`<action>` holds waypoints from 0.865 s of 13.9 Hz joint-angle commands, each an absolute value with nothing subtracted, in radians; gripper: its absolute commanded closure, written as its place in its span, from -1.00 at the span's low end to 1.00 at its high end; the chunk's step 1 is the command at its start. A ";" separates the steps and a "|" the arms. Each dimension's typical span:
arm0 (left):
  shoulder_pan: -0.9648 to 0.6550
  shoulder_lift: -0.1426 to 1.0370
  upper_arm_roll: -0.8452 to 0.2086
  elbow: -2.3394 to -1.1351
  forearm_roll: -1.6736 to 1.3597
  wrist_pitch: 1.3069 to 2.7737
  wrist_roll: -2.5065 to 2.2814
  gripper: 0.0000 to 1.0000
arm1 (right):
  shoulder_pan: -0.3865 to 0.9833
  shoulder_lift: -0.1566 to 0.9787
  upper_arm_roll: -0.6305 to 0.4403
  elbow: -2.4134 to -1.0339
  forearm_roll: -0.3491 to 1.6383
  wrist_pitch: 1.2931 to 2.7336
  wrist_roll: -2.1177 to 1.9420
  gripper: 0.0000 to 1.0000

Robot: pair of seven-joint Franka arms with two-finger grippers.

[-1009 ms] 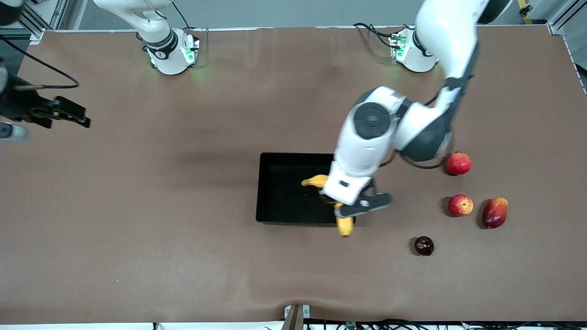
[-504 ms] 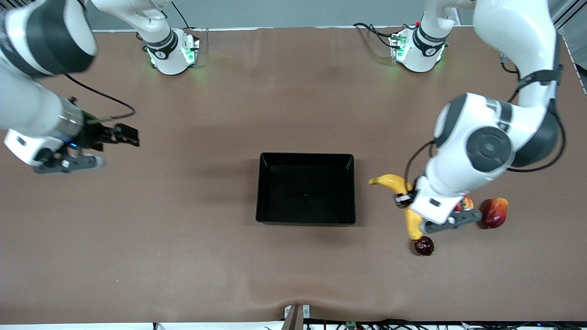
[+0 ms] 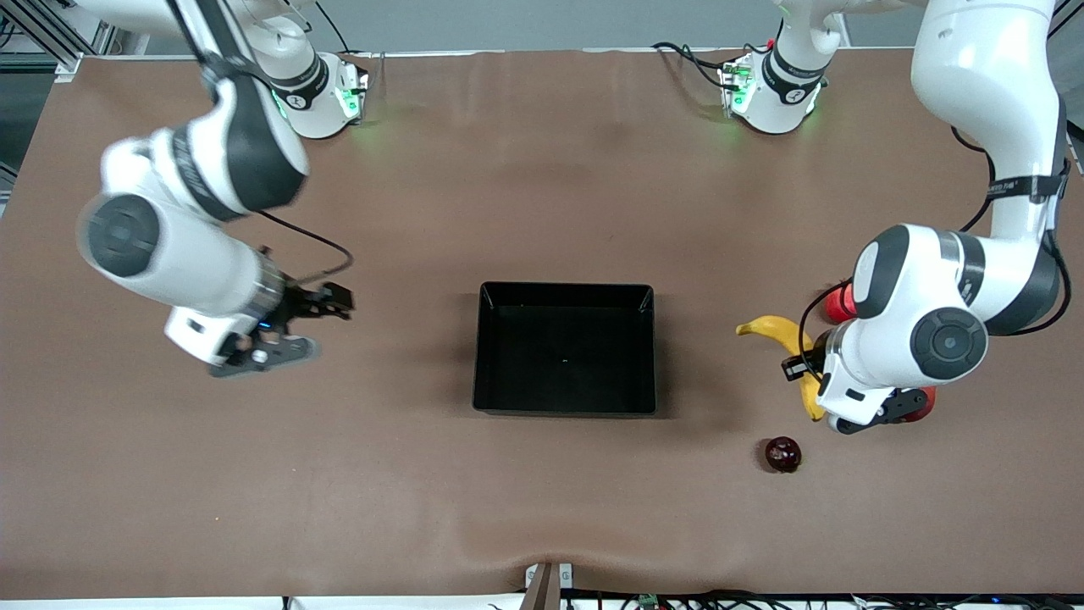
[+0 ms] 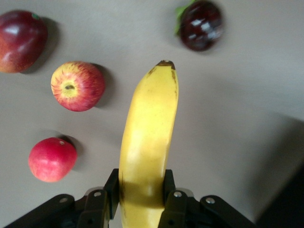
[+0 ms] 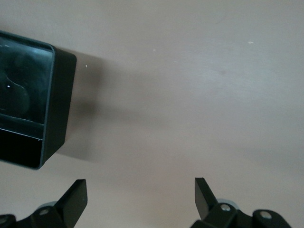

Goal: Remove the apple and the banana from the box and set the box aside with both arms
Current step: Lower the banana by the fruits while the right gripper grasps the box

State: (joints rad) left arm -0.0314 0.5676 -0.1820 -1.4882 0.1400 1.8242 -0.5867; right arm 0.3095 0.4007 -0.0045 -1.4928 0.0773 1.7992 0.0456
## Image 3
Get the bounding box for yellow banana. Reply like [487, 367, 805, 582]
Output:
[735, 315, 827, 423]

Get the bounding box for black plastic box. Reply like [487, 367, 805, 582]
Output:
[472, 281, 659, 418]

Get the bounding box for red pomegranate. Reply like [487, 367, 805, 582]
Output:
[825, 284, 859, 325]

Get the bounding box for dark purple mangosteen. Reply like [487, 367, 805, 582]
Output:
[765, 436, 803, 474]

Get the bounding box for red yellow mango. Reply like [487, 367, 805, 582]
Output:
[898, 385, 937, 424]

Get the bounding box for brown table mat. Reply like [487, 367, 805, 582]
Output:
[0, 47, 1084, 601]

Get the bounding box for table edge clamp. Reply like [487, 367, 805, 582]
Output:
[522, 561, 575, 610]

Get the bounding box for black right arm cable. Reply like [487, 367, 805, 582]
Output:
[254, 210, 355, 289]

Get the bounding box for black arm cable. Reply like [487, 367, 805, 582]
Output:
[799, 125, 1073, 378]
[254, 210, 355, 289]

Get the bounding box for black right base cable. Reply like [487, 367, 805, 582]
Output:
[315, 0, 352, 56]

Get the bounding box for black base cable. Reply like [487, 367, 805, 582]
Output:
[650, 41, 731, 92]
[315, 0, 352, 56]

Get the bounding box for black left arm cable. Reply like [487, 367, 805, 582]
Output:
[799, 125, 1073, 378]

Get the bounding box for black left base cable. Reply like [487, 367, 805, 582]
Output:
[650, 41, 731, 92]

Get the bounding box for aluminium frame profile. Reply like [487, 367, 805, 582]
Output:
[0, 0, 115, 81]

